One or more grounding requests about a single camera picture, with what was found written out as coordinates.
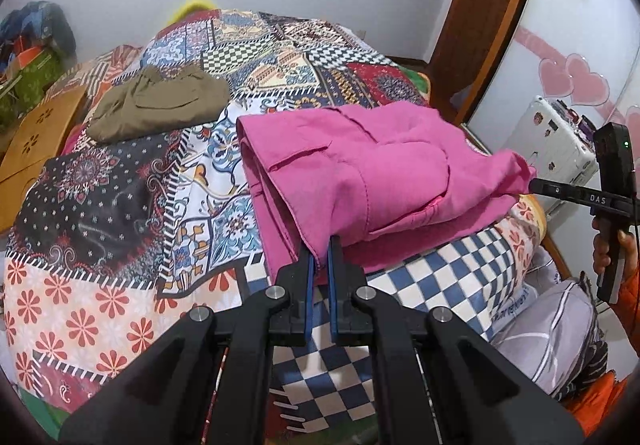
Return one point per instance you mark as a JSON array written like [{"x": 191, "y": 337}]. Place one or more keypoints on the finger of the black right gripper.
[{"x": 565, "y": 189}]

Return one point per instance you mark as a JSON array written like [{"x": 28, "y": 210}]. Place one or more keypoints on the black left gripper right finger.
[{"x": 435, "y": 379}]

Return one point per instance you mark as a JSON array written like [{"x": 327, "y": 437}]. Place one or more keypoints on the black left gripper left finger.
[{"x": 206, "y": 379}]

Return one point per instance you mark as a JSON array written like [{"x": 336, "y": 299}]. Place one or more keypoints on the pink pants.
[{"x": 390, "y": 182}]

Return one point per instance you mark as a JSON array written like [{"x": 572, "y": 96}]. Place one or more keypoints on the right hand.
[{"x": 602, "y": 254}]

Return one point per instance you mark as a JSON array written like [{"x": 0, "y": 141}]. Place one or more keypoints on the white stickered suitcase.
[{"x": 548, "y": 138}]

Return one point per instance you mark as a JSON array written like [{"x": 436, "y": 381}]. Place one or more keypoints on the grey striped pillow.
[{"x": 557, "y": 342}]

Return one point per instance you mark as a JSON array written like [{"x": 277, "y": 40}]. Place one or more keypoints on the white wardrobe with pink hearts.
[{"x": 580, "y": 51}]

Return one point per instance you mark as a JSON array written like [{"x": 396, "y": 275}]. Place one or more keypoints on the patchwork patterned bed quilt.
[{"x": 114, "y": 243}]

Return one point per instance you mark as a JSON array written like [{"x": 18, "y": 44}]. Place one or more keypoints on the brown wooden door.
[{"x": 467, "y": 51}]

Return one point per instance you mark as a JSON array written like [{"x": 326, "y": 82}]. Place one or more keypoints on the olive green folded pants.
[{"x": 151, "y": 103}]

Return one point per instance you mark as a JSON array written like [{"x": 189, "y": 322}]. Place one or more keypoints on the pile of clothes and boxes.
[{"x": 35, "y": 42}]

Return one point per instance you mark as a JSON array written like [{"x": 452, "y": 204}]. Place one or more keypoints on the yellow plush pillow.
[{"x": 190, "y": 7}]

